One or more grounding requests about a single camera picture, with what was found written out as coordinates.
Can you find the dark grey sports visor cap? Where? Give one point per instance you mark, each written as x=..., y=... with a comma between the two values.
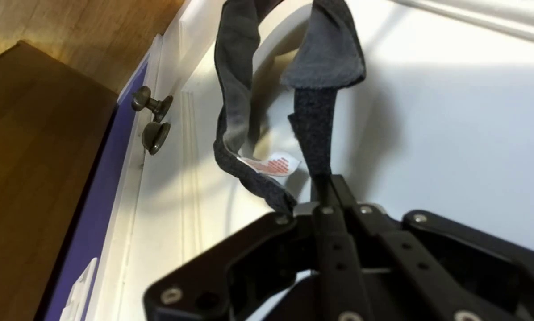
x=326, y=54

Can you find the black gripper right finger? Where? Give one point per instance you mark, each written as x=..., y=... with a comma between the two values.
x=456, y=268

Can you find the white panelled door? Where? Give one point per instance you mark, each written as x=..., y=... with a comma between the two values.
x=456, y=131

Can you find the brass door knob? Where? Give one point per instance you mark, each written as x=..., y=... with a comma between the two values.
x=152, y=104

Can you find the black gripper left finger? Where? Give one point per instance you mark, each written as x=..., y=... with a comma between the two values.
x=231, y=274

